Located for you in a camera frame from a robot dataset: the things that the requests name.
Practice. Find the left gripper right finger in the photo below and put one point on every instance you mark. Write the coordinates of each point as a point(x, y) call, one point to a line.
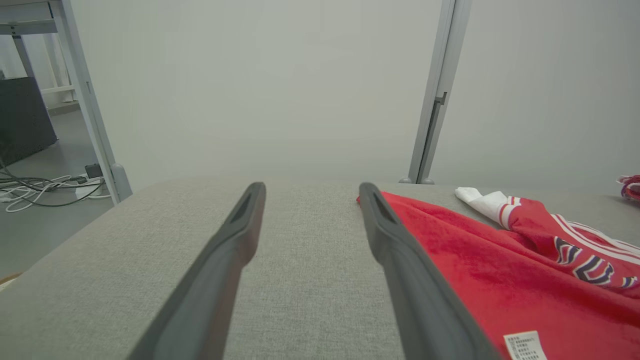
point(420, 310)

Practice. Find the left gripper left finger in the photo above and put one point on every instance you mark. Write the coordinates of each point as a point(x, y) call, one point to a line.
point(210, 300)

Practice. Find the red shirt white sleeves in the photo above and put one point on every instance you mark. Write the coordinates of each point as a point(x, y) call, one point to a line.
point(475, 270)

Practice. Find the red shorts white trim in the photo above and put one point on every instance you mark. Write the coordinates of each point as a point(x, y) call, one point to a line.
point(631, 189)

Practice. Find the white power strip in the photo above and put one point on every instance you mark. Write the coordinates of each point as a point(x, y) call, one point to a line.
point(87, 191)

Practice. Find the black power adapter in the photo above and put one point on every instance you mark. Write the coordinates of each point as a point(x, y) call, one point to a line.
point(93, 171)

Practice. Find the white shelf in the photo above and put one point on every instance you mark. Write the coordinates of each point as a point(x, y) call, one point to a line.
point(57, 90)

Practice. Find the dark grey cabinet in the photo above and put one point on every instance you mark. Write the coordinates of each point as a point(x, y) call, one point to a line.
point(22, 120)

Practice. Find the grey partition end post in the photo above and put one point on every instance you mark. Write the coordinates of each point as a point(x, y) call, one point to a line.
point(85, 90)

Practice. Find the grey partition post two feet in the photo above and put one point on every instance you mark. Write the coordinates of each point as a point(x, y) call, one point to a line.
point(445, 50)

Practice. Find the grey table frame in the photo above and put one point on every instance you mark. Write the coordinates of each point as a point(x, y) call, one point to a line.
point(25, 15)

